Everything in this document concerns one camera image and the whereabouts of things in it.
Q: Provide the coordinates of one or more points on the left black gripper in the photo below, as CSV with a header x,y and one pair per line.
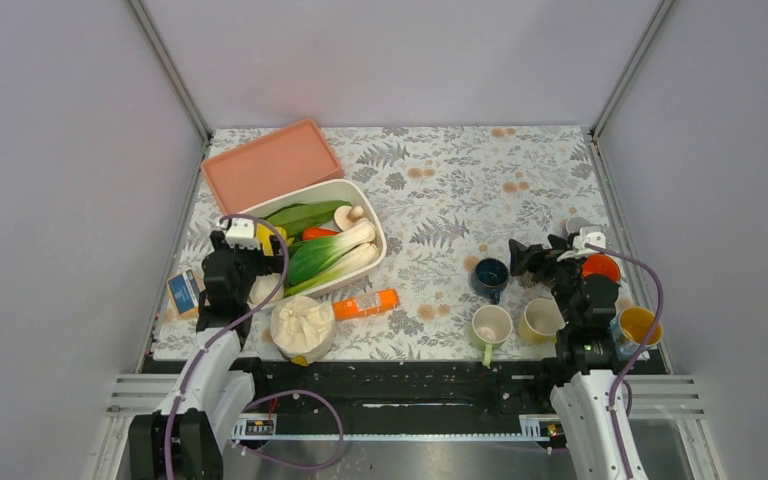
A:
x,y
267,264

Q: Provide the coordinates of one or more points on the pink tray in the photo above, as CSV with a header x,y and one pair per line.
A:
x,y
289,159

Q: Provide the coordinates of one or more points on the orange mug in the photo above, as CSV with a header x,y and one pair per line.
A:
x,y
601,265

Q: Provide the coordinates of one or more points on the bok choy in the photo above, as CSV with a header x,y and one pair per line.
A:
x,y
357,258
315,256

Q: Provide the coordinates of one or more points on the dark brown mug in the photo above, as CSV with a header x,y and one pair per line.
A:
x,y
531,281

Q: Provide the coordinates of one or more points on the white mushroom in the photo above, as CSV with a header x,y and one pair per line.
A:
x,y
346,217

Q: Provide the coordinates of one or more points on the light green mug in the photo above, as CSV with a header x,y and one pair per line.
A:
x,y
490,327

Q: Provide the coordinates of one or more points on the lower bok choy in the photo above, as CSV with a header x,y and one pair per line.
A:
x,y
357,258

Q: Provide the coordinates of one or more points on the upper bok choy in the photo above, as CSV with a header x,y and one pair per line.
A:
x,y
315,256

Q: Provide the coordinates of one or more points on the white vegetable tub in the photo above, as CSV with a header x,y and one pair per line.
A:
x,y
337,189

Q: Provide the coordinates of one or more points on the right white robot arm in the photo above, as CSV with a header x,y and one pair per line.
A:
x,y
583,380

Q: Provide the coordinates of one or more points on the navy round cup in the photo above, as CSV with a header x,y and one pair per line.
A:
x,y
489,279

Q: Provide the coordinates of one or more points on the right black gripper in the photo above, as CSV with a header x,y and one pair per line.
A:
x,y
521,257

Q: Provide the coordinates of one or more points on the cream cloth bag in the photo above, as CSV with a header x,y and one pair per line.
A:
x,y
303,329

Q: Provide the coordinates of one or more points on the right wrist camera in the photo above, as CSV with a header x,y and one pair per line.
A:
x,y
588,241

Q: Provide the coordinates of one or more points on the red pepper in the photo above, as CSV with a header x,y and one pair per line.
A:
x,y
317,232

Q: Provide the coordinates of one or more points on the floral table mat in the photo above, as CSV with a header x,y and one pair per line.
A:
x,y
448,197

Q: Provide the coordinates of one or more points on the yellow napa cabbage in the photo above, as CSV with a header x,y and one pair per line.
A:
x,y
265,284

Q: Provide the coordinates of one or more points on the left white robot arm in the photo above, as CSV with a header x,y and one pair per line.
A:
x,y
185,435

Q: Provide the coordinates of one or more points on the orange tube package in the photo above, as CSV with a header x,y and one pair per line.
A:
x,y
366,305

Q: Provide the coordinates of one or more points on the light blue big mug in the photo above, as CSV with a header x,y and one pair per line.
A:
x,y
630,328

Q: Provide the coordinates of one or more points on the green leaf vegetable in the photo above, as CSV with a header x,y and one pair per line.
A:
x,y
295,218

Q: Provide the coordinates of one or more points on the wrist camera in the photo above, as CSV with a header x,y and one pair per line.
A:
x,y
588,241
240,234

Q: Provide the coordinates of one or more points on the small grey blue cup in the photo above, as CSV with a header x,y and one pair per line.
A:
x,y
574,225

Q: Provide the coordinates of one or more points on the blue labelled box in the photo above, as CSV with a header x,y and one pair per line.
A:
x,y
184,290

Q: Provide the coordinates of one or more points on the yellow cup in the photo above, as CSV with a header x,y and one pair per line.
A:
x,y
540,322

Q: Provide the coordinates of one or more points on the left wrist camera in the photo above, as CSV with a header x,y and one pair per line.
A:
x,y
240,234

